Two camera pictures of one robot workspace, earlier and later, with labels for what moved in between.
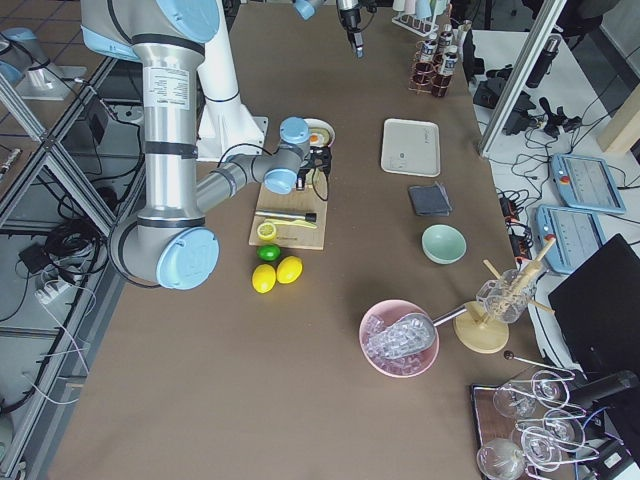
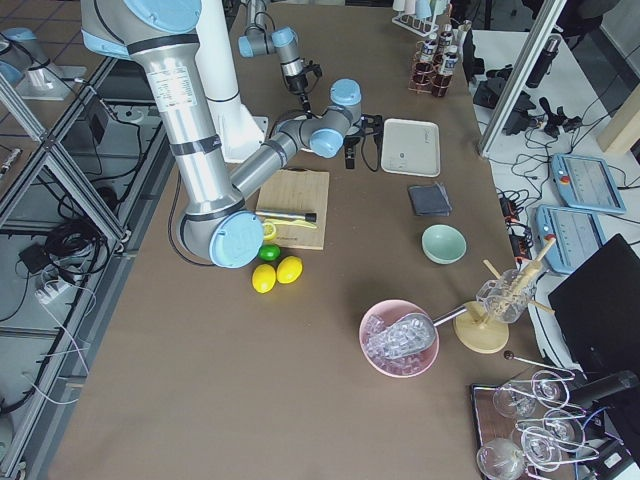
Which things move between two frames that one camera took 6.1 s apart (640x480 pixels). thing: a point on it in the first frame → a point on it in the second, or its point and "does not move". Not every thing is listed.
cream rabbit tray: x=411 y=147 does not move
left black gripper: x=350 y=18 → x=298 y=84
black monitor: x=597 y=311 does not move
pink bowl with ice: x=381 y=315 does not move
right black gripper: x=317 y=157 → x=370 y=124
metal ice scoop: x=406 y=334 does not move
